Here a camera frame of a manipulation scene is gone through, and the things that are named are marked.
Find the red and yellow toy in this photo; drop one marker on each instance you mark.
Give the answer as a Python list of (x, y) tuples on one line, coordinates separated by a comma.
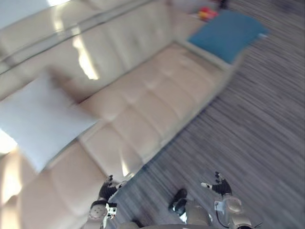
[(206, 13)]

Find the white square cushion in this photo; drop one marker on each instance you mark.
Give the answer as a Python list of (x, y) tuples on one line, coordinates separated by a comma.
[(45, 121)]

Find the silver robot leg dark foot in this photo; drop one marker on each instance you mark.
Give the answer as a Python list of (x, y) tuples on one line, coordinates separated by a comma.
[(188, 207)]

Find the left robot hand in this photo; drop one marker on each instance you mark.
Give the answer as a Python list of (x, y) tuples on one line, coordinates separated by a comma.
[(107, 189)]

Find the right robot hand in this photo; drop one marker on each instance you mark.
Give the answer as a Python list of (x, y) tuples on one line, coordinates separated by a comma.
[(220, 184)]

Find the blue square cushion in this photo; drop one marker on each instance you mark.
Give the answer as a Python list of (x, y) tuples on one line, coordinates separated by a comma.
[(226, 33)]

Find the beige leather sofa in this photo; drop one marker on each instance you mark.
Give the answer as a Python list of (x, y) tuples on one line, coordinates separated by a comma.
[(147, 95)]

